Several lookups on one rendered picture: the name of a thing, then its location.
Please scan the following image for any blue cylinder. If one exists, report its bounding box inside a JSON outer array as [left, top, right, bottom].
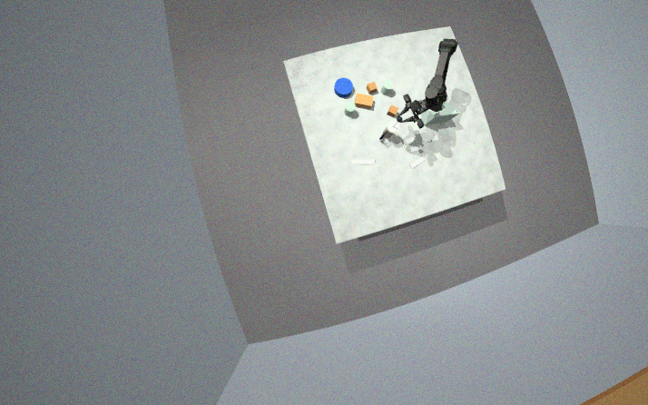
[[334, 78, 353, 98]]

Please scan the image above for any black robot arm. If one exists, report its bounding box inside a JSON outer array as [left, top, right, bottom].
[[409, 39, 458, 114]]

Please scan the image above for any glass french press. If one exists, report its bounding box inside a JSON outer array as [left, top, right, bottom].
[[379, 116, 403, 141]]

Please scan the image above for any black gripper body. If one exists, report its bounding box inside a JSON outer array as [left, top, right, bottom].
[[403, 94, 429, 129]]

